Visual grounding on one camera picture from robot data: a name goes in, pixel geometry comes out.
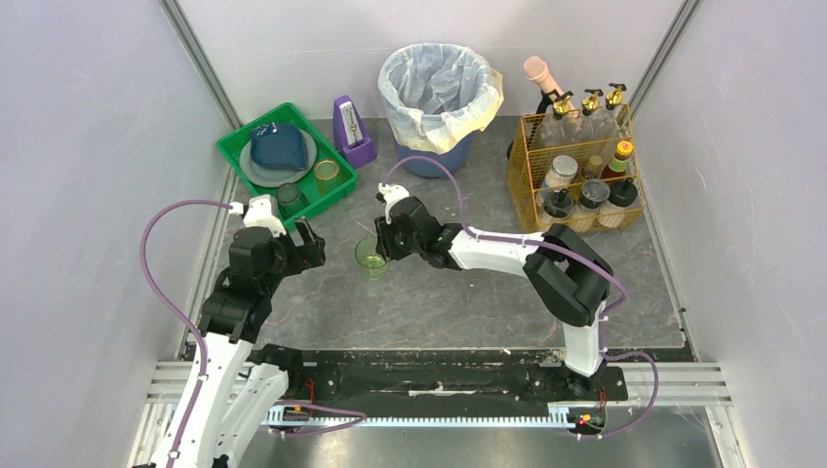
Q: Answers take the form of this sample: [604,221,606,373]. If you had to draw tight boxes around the spice jar black lid powder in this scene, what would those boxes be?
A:
[537,188,574,245]

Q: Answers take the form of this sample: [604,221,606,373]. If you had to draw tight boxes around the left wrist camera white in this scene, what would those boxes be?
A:
[229,195,288,238]

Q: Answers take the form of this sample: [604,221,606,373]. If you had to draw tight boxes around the black microphone stand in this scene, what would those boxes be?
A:
[526,92,557,150]

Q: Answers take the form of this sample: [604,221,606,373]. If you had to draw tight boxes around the white cable duct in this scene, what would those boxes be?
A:
[261,406,607,432]

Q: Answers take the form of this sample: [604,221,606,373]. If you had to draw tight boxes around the clear glass oil bottle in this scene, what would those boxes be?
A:
[571,89,604,144]

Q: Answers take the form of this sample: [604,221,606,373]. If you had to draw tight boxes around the green plastic tray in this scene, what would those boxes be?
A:
[217,102,359,219]

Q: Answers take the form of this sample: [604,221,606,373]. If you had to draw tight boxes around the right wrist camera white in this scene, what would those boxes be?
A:
[375,182,411,224]

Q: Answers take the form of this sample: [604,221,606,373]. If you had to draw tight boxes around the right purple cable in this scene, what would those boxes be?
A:
[382,155,660,441]

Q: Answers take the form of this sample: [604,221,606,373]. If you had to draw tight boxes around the blue trash bin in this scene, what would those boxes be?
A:
[394,135,475,179]

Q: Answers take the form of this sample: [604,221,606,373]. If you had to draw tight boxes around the yellow wire basket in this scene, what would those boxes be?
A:
[506,104,646,234]

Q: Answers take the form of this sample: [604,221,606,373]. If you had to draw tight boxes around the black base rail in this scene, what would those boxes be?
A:
[288,349,629,417]

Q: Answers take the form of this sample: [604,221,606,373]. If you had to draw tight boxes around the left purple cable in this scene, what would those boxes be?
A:
[139,198,244,468]

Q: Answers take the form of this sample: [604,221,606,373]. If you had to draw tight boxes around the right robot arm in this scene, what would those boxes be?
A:
[374,193,613,378]

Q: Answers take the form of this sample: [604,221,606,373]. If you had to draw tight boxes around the spice jar black lid beans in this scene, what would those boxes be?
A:
[597,178,639,229]

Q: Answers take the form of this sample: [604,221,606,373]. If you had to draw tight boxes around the blue snack bag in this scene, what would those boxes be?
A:
[249,122,308,171]

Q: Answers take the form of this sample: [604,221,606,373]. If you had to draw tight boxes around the dark grey glass cup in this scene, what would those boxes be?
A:
[276,182,307,219]

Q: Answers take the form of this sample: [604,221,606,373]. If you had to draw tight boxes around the glass oil bottle amber residue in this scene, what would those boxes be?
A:
[593,83,627,140]

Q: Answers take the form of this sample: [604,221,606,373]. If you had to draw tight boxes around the white plastic bin liner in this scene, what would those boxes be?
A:
[377,43,504,155]

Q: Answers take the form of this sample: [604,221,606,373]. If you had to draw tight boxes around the grey round plate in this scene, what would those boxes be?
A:
[239,130,318,188]

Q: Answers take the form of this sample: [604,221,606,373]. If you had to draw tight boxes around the amber glass cup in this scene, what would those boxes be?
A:
[314,159,341,196]

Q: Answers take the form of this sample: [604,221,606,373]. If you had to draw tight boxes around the beige microphone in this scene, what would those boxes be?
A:
[523,56,564,101]

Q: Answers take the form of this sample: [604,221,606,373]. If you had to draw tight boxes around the green glass cup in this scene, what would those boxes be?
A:
[354,237,388,280]

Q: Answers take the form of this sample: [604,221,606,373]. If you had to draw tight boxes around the purple metronome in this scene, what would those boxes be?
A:
[333,95,377,169]

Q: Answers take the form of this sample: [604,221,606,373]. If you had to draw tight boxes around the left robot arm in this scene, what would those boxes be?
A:
[148,217,326,467]

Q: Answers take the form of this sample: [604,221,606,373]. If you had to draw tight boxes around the white blue canister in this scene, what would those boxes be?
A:
[541,154,578,188]

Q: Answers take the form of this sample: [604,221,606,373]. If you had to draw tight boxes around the purple cable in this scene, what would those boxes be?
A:
[139,198,244,468]
[382,155,660,441]

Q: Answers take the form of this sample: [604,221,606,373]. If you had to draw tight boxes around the red sauce bottle yellow cap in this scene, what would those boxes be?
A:
[600,140,634,180]

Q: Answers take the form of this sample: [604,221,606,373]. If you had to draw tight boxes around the small yellow oil bottle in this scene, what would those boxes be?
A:
[577,155,603,183]

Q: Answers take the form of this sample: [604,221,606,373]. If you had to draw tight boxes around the glass oil bottle dark liquid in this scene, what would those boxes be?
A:
[534,91,573,149]

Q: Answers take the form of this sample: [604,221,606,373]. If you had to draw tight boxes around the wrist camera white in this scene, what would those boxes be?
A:
[229,195,288,238]
[375,182,411,224]

